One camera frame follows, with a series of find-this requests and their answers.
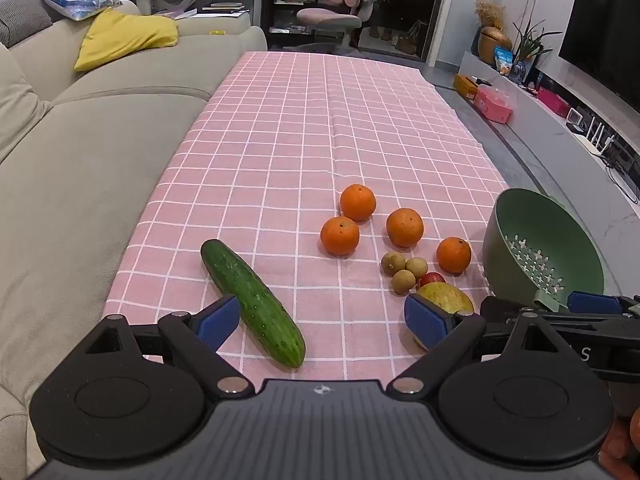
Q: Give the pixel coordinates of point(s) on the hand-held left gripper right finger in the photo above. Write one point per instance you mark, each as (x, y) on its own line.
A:
(429, 320)

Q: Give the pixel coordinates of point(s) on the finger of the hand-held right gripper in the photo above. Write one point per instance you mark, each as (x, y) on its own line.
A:
(595, 303)
(500, 312)

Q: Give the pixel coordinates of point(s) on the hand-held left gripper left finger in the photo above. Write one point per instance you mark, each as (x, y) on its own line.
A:
(217, 321)

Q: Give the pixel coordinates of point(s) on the orange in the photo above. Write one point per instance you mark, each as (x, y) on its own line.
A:
(340, 236)
(405, 227)
(358, 202)
(454, 255)

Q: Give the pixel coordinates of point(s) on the green colander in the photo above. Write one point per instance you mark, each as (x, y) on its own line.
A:
(550, 230)

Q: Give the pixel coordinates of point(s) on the yellow green mango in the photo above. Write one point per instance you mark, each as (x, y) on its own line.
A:
(447, 297)

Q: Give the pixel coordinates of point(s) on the small red apple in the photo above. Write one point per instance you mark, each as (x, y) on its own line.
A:
(432, 279)

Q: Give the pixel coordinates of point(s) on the green cucumber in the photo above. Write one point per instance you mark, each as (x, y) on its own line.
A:
(250, 295)

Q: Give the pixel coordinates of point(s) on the brown longan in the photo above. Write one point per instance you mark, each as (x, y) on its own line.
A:
(403, 282)
(417, 267)
(393, 263)

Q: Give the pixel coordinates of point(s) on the white marble television console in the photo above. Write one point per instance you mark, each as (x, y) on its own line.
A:
(550, 145)

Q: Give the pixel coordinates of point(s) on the white router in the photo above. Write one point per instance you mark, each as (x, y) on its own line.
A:
(592, 132)

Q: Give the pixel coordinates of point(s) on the small white clock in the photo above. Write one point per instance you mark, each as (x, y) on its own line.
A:
(575, 119)

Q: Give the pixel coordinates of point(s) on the beige sofa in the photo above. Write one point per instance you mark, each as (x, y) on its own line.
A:
(100, 160)

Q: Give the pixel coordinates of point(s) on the pink checked tablecloth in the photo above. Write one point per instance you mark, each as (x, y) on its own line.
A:
(300, 135)

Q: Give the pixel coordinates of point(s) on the red pink box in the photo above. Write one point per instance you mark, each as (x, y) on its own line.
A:
(552, 101)

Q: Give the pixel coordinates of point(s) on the orange box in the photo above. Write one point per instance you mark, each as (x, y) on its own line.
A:
(467, 85)

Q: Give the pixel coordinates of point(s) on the blue snack bag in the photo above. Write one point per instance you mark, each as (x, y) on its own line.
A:
(504, 60)

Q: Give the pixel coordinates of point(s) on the black television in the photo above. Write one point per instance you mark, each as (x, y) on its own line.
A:
(605, 45)

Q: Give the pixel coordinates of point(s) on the green potted plant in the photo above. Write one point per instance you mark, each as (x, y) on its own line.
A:
(530, 42)

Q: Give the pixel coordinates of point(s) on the gold vase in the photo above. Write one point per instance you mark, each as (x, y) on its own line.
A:
(494, 42)

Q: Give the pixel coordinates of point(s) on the yellow pillow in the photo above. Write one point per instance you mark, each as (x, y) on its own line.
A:
(125, 37)

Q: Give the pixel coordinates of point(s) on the dried flowers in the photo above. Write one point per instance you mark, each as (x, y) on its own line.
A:
(490, 12)

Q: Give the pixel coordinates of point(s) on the pink desk chair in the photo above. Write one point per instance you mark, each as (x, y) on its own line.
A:
(340, 5)

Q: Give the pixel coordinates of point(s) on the black shelf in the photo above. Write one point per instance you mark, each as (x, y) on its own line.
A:
(292, 0)

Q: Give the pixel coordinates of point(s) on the blue printed cushion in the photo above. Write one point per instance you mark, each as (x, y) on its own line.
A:
(80, 0)

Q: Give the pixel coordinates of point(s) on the grey textured cushion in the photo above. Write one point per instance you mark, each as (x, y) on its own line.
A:
(22, 17)

